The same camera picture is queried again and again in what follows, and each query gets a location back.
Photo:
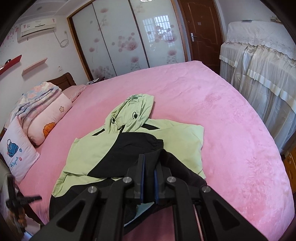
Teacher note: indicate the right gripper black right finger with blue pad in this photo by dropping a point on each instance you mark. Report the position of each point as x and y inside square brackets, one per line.
[161, 189]

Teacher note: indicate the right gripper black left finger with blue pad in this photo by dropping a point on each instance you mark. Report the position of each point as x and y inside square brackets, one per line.
[137, 174]

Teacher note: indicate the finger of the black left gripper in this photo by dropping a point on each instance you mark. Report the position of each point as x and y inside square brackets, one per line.
[29, 199]

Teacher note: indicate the green and black hooded jacket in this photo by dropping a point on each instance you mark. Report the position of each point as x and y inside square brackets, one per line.
[106, 154]

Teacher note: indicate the white embroidered small pillow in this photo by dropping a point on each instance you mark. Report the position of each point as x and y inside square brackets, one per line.
[17, 151]

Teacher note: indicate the pink cartoon pillow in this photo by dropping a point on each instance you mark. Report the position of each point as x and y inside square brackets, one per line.
[45, 121]

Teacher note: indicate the pink plush bed blanket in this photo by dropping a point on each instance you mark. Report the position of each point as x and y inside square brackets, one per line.
[240, 158]

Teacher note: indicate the folded floral quilt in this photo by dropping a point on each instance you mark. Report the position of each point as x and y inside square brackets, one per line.
[33, 103]

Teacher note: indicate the pink striped flat pillow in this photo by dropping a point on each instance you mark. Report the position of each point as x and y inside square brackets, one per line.
[74, 91]

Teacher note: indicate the dark wooden headboard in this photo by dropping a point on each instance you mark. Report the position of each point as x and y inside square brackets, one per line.
[64, 81]

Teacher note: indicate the wooden bedside cabinet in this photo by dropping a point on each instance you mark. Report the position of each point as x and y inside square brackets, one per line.
[289, 161]

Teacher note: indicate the floral sliding wardrobe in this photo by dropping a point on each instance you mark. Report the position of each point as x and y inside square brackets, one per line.
[113, 38]

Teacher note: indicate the lace covered furniture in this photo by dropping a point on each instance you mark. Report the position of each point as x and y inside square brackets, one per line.
[258, 60]

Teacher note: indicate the brown wooden door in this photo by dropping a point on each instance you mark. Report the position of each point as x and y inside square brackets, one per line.
[203, 31]

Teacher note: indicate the white air conditioner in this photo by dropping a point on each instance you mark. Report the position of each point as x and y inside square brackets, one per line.
[34, 28]

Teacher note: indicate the pink wall shelf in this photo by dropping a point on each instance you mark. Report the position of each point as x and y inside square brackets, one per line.
[33, 66]

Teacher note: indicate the red wall shelf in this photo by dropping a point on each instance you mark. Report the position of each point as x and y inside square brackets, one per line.
[10, 64]

